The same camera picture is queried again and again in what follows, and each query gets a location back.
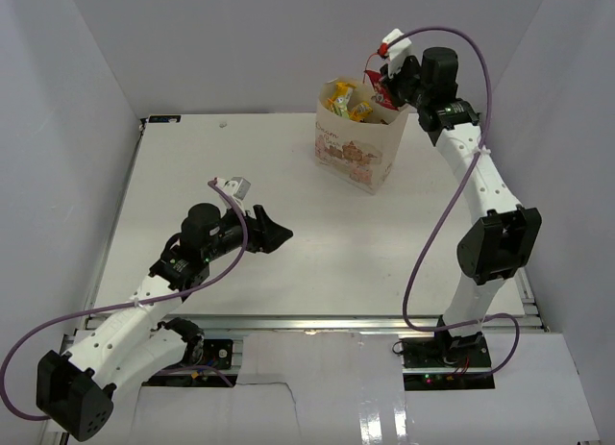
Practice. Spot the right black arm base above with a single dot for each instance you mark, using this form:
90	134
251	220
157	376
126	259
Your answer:
427	367

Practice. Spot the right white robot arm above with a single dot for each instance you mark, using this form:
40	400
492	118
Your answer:
503	231

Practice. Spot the left blue corner label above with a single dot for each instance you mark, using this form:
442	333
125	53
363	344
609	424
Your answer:
164	119

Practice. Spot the aluminium table frame rail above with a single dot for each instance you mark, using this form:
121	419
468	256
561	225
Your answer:
532	322

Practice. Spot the yellow snack bar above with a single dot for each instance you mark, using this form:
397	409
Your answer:
343	92
361	112

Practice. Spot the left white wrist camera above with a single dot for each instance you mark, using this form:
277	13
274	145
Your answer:
232	192

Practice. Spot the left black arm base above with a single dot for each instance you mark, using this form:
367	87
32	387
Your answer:
211	353

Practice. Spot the red snack packet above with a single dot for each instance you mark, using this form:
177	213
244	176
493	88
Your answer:
381	95

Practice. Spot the cream paper bag orange handles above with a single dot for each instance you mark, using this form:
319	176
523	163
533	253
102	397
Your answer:
361	154

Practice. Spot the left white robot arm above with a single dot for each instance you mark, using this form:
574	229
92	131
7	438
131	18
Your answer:
78	388

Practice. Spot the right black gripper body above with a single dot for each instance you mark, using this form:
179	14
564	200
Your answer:
405	85

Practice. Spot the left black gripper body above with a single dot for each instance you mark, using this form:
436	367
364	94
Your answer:
232	234

